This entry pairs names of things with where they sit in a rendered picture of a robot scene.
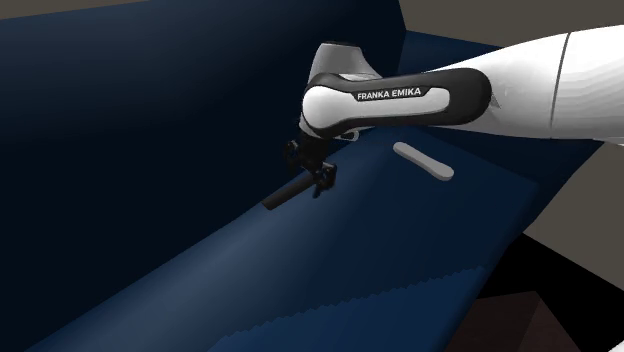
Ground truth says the grey remote control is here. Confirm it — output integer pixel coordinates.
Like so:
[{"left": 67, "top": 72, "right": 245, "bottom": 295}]
[{"left": 392, "top": 141, "right": 456, "bottom": 183}]

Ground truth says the black remote control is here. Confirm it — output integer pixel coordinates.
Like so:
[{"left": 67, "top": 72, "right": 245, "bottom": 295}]
[{"left": 261, "top": 172, "right": 319, "bottom": 211}]

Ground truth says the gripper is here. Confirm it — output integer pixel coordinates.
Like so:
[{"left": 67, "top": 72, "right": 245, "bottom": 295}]
[{"left": 284, "top": 129, "right": 339, "bottom": 200}]

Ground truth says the dark blue sofa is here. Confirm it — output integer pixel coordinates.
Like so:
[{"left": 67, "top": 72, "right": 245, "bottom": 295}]
[{"left": 0, "top": 0, "right": 606, "bottom": 352}]

